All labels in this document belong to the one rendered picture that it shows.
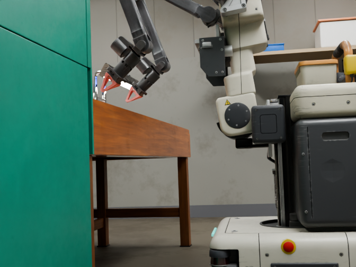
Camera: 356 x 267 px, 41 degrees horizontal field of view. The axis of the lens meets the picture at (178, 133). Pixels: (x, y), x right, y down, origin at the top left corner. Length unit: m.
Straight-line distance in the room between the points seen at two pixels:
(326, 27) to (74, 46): 3.28
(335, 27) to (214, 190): 1.88
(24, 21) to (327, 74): 1.22
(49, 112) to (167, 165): 3.65
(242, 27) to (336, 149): 0.63
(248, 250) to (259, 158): 3.04
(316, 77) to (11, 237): 1.33
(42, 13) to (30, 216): 0.49
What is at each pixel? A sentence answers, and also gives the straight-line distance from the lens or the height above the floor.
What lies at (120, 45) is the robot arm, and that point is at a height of 1.02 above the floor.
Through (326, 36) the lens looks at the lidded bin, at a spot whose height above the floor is 1.59.
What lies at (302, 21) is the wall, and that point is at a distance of 4.97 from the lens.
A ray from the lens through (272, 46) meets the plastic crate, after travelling 4.45.
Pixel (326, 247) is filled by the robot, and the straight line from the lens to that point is 1.77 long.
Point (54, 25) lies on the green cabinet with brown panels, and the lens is 1.30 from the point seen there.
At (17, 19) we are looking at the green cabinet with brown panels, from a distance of 1.13.
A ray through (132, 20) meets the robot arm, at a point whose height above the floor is 1.12.
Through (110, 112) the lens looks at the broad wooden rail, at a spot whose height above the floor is 0.73.
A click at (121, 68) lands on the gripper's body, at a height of 0.93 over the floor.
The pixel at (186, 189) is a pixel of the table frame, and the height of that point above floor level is 0.37.
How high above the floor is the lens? 0.55
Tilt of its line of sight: 3 degrees up
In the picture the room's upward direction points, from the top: 2 degrees counter-clockwise
